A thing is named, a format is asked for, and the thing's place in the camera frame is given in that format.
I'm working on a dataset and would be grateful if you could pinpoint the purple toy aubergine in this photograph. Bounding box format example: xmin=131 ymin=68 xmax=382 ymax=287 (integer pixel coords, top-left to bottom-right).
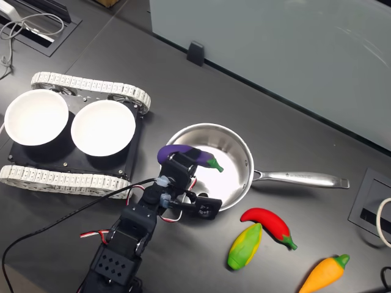
xmin=156 ymin=144 xmax=224 ymax=174

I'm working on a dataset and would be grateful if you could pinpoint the pale grey putty lump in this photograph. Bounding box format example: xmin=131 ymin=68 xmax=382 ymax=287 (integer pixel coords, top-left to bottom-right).
xmin=155 ymin=175 xmax=172 ymax=209

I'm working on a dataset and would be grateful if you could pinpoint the white bowl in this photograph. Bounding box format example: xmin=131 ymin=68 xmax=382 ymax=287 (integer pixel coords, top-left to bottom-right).
xmin=4 ymin=89 xmax=70 ymax=147
xmin=70 ymin=99 xmax=137 ymax=157

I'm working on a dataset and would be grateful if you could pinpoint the yellow green toy corn cob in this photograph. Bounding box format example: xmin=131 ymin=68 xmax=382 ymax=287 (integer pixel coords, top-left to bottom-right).
xmin=227 ymin=222 xmax=263 ymax=271

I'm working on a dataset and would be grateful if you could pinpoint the red toy chilli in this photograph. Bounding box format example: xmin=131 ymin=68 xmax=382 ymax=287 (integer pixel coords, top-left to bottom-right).
xmin=240 ymin=207 xmax=299 ymax=251

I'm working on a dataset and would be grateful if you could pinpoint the black partition clip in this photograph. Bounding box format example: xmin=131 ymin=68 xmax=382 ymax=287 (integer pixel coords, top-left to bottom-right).
xmin=186 ymin=41 xmax=205 ymax=67

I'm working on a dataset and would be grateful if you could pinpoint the black vehicle with white tracks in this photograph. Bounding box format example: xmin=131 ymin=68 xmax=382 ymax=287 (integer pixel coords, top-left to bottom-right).
xmin=0 ymin=71 xmax=152 ymax=200

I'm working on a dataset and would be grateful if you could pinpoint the frosted glass partition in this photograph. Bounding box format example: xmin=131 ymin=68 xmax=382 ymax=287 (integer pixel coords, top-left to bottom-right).
xmin=148 ymin=0 xmax=391 ymax=150

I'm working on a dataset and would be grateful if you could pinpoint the orange toy carrot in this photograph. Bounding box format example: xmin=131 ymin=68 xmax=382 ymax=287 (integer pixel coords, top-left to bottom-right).
xmin=298 ymin=253 xmax=351 ymax=293

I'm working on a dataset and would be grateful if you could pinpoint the white power adapter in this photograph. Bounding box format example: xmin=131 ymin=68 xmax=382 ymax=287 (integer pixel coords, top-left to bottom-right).
xmin=0 ymin=0 xmax=19 ymax=20

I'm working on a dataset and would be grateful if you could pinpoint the steel pan with long handle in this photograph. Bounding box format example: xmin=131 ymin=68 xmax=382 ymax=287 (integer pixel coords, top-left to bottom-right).
xmin=159 ymin=122 xmax=351 ymax=213

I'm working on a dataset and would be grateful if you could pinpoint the dark grey cable box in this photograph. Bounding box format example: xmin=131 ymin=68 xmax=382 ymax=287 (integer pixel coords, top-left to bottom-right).
xmin=348 ymin=167 xmax=391 ymax=237

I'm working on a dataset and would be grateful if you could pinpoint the dark grey cable tray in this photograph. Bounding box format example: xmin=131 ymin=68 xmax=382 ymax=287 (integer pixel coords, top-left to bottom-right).
xmin=0 ymin=0 xmax=83 ymax=57

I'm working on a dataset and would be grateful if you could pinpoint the thick white cable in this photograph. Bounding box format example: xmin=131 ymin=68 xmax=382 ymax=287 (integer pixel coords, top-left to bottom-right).
xmin=375 ymin=197 xmax=391 ymax=248

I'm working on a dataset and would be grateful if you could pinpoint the grey cable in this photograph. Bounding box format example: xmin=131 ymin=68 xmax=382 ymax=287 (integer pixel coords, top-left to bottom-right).
xmin=0 ymin=12 xmax=65 ymax=80

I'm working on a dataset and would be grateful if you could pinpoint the short black cable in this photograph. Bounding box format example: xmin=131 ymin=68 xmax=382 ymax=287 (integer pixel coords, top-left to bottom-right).
xmin=379 ymin=266 xmax=391 ymax=289

